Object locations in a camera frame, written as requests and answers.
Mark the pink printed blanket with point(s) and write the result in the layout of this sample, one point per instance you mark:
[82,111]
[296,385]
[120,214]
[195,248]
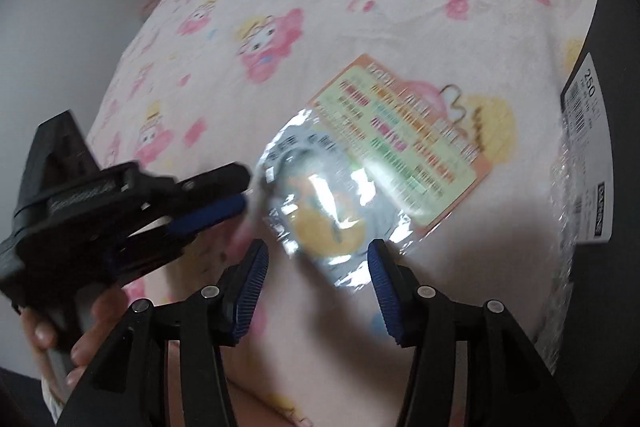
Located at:
[375,7]

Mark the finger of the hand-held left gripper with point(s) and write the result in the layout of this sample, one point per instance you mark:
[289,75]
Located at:
[205,184]
[205,218]

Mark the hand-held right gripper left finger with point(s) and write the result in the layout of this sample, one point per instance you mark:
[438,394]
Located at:
[247,292]

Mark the orange sticker card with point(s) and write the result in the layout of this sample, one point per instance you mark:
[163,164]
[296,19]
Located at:
[425,147]

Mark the person's left hand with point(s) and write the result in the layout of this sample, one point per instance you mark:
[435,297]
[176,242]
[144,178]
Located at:
[100,332]

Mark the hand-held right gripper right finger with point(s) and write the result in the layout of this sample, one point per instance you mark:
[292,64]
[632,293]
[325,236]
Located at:
[387,292]

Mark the black cardboard box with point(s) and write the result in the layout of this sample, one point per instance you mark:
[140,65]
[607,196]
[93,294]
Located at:
[620,82]

